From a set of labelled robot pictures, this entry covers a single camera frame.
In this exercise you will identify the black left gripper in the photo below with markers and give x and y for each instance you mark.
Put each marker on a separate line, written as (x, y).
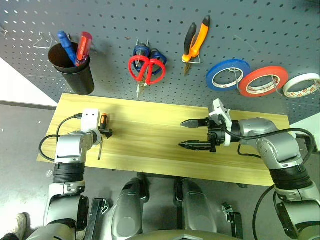
(108, 132)

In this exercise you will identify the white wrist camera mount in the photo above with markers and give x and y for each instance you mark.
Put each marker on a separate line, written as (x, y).
(90, 120)
(218, 108)

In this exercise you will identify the orange black needle-nose pliers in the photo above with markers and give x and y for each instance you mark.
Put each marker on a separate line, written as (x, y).
(200, 37)

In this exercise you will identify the white tape roll red print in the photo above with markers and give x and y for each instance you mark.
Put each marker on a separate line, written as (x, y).
(300, 78)

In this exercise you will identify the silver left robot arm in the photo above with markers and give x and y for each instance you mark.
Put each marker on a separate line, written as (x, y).
(70, 147)

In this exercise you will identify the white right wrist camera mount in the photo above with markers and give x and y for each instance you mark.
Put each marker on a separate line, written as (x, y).
(218, 108)

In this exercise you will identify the black metal bracket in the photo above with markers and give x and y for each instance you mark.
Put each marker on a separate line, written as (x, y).
(235, 222)
(96, 217)

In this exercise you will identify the grey pegboard panel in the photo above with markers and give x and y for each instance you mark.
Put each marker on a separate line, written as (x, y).
(112, 25)

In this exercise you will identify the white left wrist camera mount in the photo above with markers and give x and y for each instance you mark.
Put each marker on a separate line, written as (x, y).
(90, 120)

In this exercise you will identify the black cup holder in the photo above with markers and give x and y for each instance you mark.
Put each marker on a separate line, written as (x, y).
(80, 80)

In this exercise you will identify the blue tape roll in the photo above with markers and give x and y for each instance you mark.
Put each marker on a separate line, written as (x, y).
(211, 75)

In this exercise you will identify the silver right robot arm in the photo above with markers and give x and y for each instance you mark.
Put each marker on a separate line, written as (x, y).
(275, 147)

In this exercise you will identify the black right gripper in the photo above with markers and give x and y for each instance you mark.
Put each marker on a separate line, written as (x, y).
(215, 136)

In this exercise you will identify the grey rounded robot leg shell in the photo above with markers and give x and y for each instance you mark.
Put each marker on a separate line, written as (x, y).
(130, 207)
(197, 207)

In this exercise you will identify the silver robot torso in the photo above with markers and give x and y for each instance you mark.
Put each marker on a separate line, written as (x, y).
(175, 236)

